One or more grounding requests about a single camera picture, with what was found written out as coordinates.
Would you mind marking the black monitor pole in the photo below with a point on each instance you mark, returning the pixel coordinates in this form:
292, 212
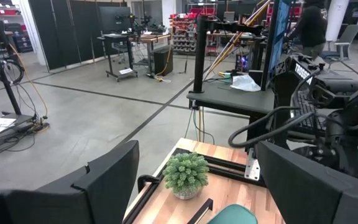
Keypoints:
202, 56

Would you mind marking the small green potted plant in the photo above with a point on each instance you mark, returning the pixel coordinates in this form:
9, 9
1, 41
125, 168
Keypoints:
185, 174

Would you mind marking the blue-screen monitor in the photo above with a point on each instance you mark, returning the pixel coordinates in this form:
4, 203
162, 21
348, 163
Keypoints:
278, 40

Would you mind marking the yellow poles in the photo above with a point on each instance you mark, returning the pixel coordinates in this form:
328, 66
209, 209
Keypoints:
235, 37

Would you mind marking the green rubber slide sandal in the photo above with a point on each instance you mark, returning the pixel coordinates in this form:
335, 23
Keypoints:
233, 216

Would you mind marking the black rolling desk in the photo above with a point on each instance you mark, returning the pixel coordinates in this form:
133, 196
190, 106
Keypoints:
118, 56

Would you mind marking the black floor stand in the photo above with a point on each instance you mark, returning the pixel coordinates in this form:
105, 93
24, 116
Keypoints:
8, 93

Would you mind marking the black box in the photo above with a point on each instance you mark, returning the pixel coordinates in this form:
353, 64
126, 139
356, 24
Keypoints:
163, 60

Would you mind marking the wooden workbench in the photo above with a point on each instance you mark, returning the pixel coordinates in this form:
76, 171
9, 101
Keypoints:
151, 38

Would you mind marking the red bin rack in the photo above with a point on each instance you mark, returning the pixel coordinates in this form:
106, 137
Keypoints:
191, 31

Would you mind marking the black partition panels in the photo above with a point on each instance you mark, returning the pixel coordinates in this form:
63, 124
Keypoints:
70, 31

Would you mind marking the grey chair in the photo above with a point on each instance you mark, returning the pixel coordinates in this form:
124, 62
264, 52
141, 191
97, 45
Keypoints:
342, 43

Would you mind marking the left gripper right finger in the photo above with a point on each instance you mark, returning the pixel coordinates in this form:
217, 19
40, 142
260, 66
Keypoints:
300, 186

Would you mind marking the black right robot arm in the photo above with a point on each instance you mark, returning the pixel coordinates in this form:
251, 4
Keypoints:
337, 102

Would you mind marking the black monitor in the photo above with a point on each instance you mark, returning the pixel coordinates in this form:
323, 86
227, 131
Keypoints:
115, 18

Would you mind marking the walking person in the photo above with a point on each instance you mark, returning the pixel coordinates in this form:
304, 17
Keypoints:
309, 28

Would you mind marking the purple-lit computer tower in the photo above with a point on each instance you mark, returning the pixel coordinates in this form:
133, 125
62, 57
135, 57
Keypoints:
243, 62

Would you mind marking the grey desk with pole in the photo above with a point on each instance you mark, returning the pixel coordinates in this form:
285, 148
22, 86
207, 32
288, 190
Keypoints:
232, 99

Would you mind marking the white plastic bag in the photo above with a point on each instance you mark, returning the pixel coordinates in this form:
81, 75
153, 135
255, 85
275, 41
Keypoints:
245, 83

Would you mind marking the grey metal bracket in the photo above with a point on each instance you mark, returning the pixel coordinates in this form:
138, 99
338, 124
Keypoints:
252, 165

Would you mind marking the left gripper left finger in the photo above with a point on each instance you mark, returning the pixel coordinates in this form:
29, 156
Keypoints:
110, 186

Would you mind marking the backlit black keyboard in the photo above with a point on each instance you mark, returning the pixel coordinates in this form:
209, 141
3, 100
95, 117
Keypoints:
306, 109

